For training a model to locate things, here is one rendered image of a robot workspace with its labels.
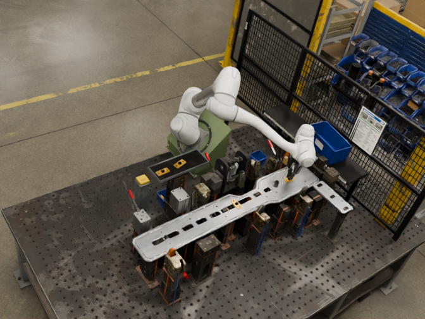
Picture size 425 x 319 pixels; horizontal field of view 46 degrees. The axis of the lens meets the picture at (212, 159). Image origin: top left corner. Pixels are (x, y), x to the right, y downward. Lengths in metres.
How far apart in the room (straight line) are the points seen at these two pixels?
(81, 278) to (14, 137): 2.29
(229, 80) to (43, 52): 3.60
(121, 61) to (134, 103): 0.82
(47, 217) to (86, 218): 0.25
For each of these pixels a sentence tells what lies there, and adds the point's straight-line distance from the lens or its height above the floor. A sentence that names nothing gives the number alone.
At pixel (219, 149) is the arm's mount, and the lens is 3.65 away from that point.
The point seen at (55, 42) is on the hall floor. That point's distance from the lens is 6.48.
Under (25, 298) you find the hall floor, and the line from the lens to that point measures 3.90.
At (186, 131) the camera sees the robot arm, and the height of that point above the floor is 1.07.
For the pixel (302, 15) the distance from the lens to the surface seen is 5.21.
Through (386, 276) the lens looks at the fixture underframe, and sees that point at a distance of 4.21.
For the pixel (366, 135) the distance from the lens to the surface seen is 3.60.
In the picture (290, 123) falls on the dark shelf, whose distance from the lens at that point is 3.86.
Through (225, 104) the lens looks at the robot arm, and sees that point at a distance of 2.99.
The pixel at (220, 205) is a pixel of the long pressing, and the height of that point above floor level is 1.00.
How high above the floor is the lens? 3.27
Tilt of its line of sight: 42 degrees down
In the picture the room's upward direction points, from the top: 12 degrees clockwise
